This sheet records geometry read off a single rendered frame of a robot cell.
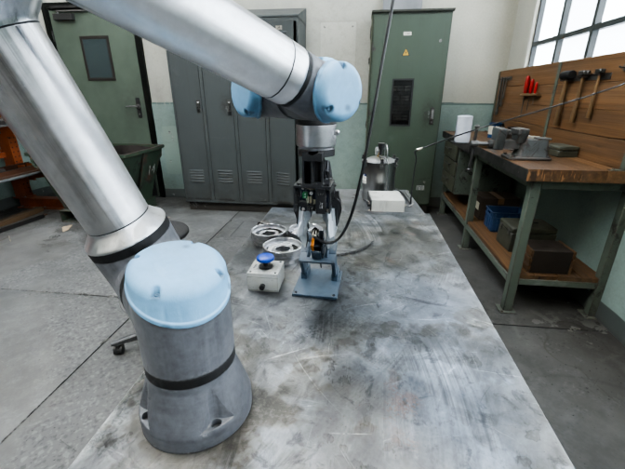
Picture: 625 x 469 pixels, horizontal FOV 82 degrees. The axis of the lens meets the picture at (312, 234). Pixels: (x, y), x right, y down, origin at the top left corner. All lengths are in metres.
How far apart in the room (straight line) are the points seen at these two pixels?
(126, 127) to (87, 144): 4.43
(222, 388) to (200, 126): 3.58
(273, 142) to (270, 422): 3.33
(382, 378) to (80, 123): 0.54
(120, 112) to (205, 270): 4.56
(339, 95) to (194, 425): 0.45
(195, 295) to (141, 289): 0.06
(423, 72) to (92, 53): 3.57
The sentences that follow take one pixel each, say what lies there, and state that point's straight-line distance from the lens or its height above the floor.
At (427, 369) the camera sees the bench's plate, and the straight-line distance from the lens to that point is 0.64.
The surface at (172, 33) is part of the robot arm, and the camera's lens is 0.41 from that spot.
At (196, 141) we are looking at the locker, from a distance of 4.00.
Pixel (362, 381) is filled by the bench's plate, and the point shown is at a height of 0.80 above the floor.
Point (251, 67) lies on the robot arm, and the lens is 0.44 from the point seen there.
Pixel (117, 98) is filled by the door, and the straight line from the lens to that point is 4.95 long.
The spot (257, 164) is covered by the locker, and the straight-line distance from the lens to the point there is 3.81.
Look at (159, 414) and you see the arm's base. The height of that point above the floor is 0.85.
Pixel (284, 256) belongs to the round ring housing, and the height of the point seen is 0.83.
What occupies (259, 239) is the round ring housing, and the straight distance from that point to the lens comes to 1.03.
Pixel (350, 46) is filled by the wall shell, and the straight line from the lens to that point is 4.14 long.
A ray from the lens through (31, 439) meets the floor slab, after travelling 1.88.
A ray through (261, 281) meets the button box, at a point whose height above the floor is 0.83.
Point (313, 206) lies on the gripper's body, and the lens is 0.68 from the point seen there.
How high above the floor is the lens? 1.22
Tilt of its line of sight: 22 degrees down
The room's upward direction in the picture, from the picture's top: straight up
